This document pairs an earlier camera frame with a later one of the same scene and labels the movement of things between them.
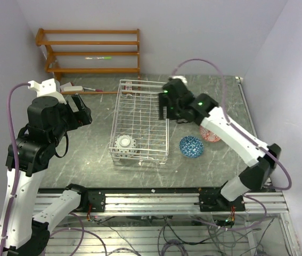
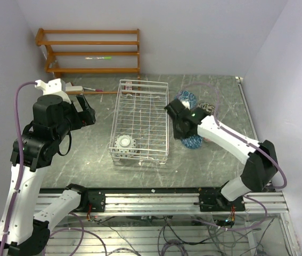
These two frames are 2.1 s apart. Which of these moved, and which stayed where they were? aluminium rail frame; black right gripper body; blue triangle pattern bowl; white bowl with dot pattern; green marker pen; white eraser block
Moved: blue triangle pattern bowl; black right gripper body
Stayed: white eraser block; white bowl with dot pattern; aluminium rail frame; green marker pen
